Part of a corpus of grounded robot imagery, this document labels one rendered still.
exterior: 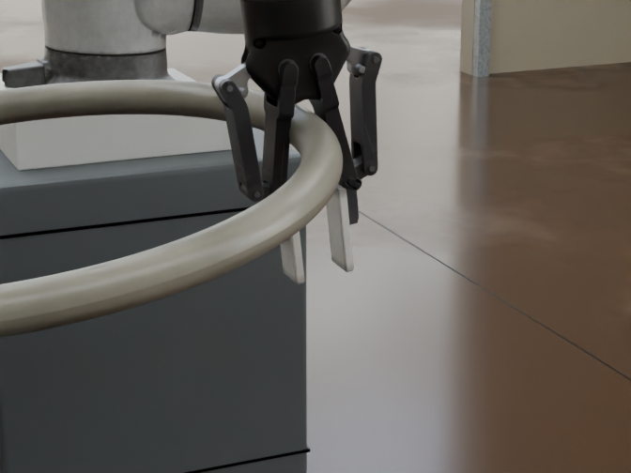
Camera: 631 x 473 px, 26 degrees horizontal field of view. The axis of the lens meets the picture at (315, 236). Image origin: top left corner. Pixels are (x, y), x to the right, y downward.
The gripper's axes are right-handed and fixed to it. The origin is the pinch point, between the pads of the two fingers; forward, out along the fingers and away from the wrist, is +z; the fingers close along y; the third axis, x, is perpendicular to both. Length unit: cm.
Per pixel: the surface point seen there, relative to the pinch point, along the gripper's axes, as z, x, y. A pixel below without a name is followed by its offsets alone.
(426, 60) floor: 127, -509, -258
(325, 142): -10.1, 8.7, 1.7
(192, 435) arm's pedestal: 45, -54, -1
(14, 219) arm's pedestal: 12, -54, 16
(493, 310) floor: 105, -183, -114
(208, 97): -9.7, -11.1, 4.0
